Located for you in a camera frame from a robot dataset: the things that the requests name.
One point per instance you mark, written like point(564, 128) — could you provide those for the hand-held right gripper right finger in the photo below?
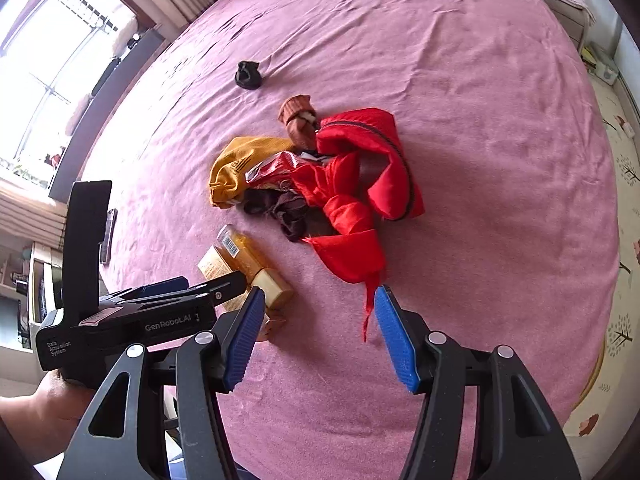
point(395, 340)

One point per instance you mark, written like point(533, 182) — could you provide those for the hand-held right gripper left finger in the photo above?
point(245, 340)

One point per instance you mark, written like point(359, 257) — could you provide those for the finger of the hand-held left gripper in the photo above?
point(225, 290)
point(160, 287)

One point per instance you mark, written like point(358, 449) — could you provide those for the yellow cardboard box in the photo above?
point(215, 265)

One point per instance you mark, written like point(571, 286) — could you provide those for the amber bottle with gold cap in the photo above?
point(250, 260)

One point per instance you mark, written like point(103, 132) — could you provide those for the red snack packet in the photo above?
point(270, 170)

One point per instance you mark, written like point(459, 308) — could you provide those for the red jacket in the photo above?
point(360, 185)

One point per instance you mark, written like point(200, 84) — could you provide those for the person's left hand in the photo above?
point(57, 400)

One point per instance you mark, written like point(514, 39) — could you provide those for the small brown packet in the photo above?
point(272, 327)

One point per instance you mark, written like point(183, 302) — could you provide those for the white shelf unit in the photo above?
point(35, 285)

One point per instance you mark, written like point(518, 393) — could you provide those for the dark brown cloth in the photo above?
point(282, 212)

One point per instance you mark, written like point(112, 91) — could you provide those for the yellow cloth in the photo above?
point(237, 170)

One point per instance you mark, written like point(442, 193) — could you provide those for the pink bed sheet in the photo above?
point(475, 185)

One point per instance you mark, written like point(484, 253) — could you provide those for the brown sock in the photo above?
point(299, 119)

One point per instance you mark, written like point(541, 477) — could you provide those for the dark window bench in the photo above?
point(110, 105)

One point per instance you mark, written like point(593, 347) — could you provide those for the black sock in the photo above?
point(247, 75)

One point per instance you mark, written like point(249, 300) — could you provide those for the window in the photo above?
point(55, 70)

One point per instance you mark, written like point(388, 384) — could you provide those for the cream patterned floor mat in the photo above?
point(622, 200)

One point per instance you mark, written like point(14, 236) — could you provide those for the white nightstand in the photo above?
point(562, 2)

